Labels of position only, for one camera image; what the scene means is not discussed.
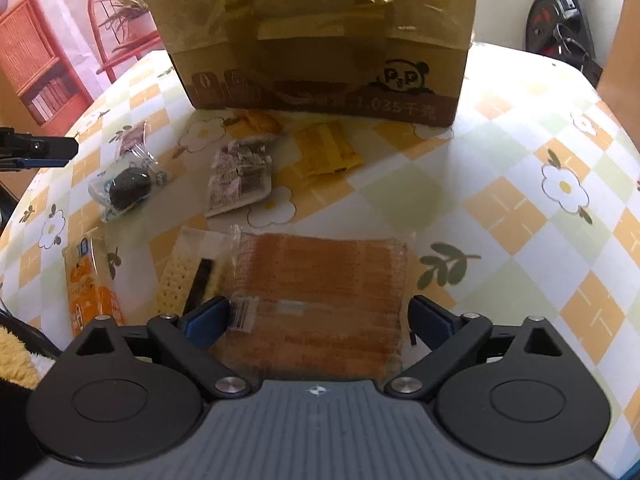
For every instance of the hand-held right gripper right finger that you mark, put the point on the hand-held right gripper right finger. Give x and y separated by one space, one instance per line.
430 320

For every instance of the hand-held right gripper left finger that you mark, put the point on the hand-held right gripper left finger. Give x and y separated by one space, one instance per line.
207 320

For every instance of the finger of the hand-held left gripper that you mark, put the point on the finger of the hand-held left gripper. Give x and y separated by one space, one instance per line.
50 149

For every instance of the large clear orange wafer packet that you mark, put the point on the large clear orange wafer packet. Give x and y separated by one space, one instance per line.
320 280

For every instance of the black and white snack packet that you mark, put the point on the black and white snack packet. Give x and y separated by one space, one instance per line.
235 180

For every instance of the yellow snack packet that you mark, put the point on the yellow snack packet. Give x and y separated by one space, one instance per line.
322 152

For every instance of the brown cardboard box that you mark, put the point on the brown cardboard box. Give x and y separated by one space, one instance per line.
300 60

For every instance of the pale cracker packet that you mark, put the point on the pale cracker packet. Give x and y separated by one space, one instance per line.
175 270

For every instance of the small clear snack packet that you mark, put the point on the small clear snack packet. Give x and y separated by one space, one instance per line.
132 137

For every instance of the clear packet with dark snack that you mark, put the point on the clear packet with dark snack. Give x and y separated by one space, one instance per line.
127 187

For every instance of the printed pink backdrop cloth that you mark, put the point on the printed pink backdrop cloth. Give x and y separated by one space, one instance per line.
50 10

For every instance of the floral checked tablecloth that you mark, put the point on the floral checked tablecloth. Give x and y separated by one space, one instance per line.
500 185

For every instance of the yellow plush toy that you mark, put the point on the yellow plush toy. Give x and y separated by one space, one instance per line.
20 355

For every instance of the crinkled orange snack packet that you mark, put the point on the crinkled orange snack packet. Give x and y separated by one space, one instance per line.
257 121

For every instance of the wooden panel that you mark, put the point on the wooden panel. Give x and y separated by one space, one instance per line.
625 60

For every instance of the black exercise bike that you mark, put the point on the black exercise bike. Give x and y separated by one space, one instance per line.
550 15

